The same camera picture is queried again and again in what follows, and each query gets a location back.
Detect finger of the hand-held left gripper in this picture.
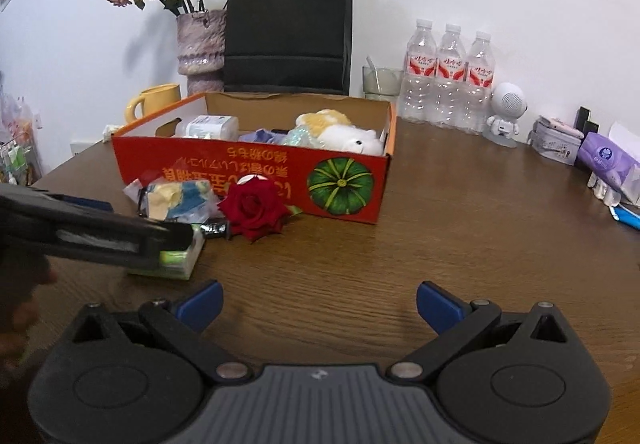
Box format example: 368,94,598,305
0,204,195,271
0,184,115,214

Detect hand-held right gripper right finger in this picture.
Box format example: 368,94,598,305
387,281,568,383

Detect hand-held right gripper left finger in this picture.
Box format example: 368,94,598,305
72,280,252,384

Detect green tissue packet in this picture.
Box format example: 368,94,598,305
126,228,206,281

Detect orange cardboard box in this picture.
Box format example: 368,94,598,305
112,92,398,225

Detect person's left hand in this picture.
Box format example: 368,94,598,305
0,246,57,367

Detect black candy wrapper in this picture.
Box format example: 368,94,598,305
192,219,231,239

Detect plastic bag with yellow-blue item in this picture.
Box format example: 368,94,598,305
123,176,227,225

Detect hanging plastic bags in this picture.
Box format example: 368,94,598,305
0,72,44,186

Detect red rose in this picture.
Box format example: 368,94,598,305
218,178,304,244

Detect yellow mug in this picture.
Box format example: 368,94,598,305
124,83,181,125

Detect white plastic bottle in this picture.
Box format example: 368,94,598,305
174,115,240,141

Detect purple cloth item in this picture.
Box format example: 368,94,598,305
238,127,289,145

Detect teal glittery item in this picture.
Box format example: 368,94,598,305
283,125,322,148

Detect grey printed tin box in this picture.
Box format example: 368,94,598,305
528,116,586,167

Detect white and yellow plush toy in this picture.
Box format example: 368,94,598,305
294,109,384,157

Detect white small vials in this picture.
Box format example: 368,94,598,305
587,171,622,208

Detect purple ribbed vase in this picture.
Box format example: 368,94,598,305
175,9,227,98

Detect blue flat item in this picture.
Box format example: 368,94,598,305
611,204,640,231

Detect white robot figure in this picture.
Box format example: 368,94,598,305
483,82,525,149

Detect pink case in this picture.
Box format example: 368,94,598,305
538,116,585,140

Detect purple tissue pack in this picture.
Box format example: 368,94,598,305
577,131,640,206

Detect clear glass cup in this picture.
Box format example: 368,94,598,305
362,65,404,101

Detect red label water bottle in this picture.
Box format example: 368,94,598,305
431,23,469,129
461,30,497,135
398,17,439,124

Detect black small box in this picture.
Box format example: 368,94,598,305
574,107,601,135

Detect white spoon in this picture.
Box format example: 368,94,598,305
366,55,390,94

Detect white paper sheet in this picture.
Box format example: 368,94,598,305
607,121,640,146

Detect black paper bag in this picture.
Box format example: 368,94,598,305
223,0,354,96

